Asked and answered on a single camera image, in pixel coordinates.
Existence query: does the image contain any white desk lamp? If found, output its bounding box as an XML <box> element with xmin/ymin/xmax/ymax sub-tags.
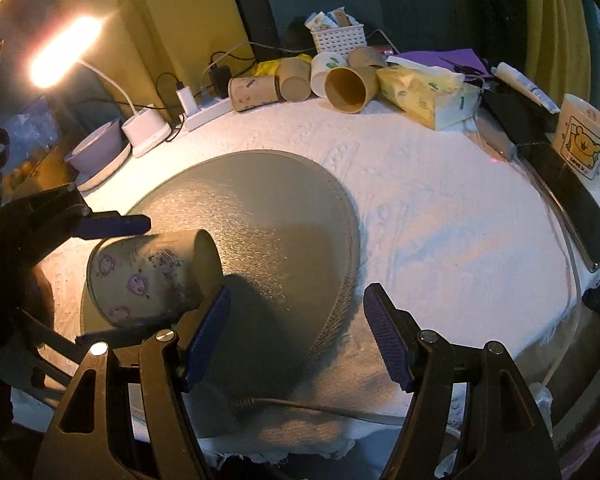
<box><xmin>28</xmin><ymin>14</ymin><xmax>173</xmax><ymax>158</ymax></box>

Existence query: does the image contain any white charger plug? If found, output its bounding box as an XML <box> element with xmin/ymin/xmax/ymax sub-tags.
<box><xmin>176</xmin><ymin>84</ymin><xmax>199</xmax><ymax>117</ymax></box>

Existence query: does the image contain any white power strip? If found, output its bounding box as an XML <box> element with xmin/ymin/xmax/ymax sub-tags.
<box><xmin>182</xmin><ymin>99</ymin><xmax>233</xmax><ymax>132</ymax></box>

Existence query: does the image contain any white textured tablecloth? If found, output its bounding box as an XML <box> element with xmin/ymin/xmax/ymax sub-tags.
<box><xmin>10</xmin><ymin>94</ymin><xmax>600</xmax><ymax>466</ymax></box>

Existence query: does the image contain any bear print mug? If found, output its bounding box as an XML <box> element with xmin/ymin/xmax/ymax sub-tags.
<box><xmin>552</xmin><ymin>93</ymin><xmax>600</xmax><ymax>190</ymax></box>

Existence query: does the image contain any brown paper cup behind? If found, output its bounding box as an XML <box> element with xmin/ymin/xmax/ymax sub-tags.
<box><xmin>347</xmin><ymin>46</ymin><xmax>387</xmax><ymax>68</ymax></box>

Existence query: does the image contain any white tube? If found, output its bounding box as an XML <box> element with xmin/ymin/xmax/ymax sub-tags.
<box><xmin>491</xmin><ymin>62</ymin><xmax>560</xmax><ymax>114</ymax></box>

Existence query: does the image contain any black tablet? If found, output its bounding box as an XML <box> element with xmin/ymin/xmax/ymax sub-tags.
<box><xmin>516</xmin><ymin>143</ymin><xmax>600</xmax><ymax>272</ymax></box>

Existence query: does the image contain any lavender bowl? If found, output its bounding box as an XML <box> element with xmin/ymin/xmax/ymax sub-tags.
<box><xmin>65</xmin><ymin>119</ymin><xmax>123</xmax><ymax>174</ymax></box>

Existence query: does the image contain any black charger plug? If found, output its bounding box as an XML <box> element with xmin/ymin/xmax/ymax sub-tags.
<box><xmin>209</xmin><ymin>64</ymin><xmax>232</xmax><ymax>99</ymax></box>

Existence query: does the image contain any open brown paper cup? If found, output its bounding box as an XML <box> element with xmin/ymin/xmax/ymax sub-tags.
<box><xmin>325</xmin><ymin>67</ymin><xmax>379</xmax><ymax>114</ymax></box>

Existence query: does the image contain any round grey placemat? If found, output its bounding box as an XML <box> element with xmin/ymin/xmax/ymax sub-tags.
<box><xmin>78</xmin><ymin>149</ymin><xmax>362</xmax><ymax>403</ymax></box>

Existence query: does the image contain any white plate under bowl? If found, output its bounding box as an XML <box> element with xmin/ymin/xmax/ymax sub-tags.
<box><xmin>74</xmin><ymin>143</ymin><xmax>132</xmax><ymax>192</ymax></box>

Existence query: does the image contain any white paper cup green print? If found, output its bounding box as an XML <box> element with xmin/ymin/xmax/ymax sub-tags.
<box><xmin>310</xmin><ymin>51</ymin><xmax>348</xmax><ymax>98</ymax></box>

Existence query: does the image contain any lying printed paper cup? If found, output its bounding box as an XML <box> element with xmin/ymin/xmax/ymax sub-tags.
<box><xmin>228</xmin><ymin>76</ymin><xmax>280</xmax><ymax>113</ymax></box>

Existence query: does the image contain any yellow curtain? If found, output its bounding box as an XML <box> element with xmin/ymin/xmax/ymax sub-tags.
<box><xmin>524</xmin><ymin>0</ymin><xmax>592</xmax><ymax>103</ymax></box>

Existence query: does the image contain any yellow packet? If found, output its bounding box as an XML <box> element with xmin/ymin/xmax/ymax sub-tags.
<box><xmin>252</xmin><ymin>53</ymin><xmax>312</xmax><ymax>77</ymax></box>

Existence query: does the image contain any white plastic basket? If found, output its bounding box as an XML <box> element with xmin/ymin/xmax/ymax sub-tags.
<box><xmin>312</xmin><ymin>24</ymin><xmax>367</xmax><ymax>56</ymax></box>

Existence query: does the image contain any paper cup with pink prints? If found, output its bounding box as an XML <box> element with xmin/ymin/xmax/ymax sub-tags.
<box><xmin>85</xmin><ymin>230</ymin><xmax>223</xmax><ymax>328</ymax></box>

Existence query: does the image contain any tissue pack box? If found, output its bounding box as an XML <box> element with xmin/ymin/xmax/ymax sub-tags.
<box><xmin>376</xmin><ymin>65</ymin><xmax>480</xmax><ymax>130</ymax></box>

